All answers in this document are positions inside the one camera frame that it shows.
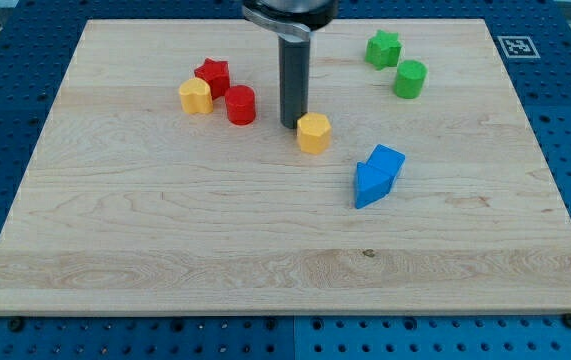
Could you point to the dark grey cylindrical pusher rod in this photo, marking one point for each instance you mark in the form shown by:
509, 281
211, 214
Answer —
294, 67

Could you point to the black silver end effector mount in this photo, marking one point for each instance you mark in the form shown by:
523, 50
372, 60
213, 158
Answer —
293, 20

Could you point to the red cylinder block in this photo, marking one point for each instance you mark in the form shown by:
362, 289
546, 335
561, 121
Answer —
240, 105

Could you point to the yellow hexagon block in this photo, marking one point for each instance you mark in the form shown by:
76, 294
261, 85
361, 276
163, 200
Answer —
314, 133

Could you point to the red star block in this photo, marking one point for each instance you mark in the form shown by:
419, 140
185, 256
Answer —
216, 74

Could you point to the green star block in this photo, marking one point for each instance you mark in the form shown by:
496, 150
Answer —
383, 50

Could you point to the yellow heart block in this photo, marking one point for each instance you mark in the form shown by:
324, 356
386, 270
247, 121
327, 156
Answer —
195, 96

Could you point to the green cylinder block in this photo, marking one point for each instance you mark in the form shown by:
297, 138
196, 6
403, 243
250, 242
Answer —
410, 78

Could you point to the blue cube block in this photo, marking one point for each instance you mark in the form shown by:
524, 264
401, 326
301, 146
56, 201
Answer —
387, 160

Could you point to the blue triangle block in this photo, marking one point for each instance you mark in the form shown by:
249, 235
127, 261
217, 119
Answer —
370, 185

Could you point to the light wooden board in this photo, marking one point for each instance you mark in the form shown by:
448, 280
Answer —
131, 207

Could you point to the white fiducial marker tag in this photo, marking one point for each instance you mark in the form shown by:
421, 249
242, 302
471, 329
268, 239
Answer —
518, 47

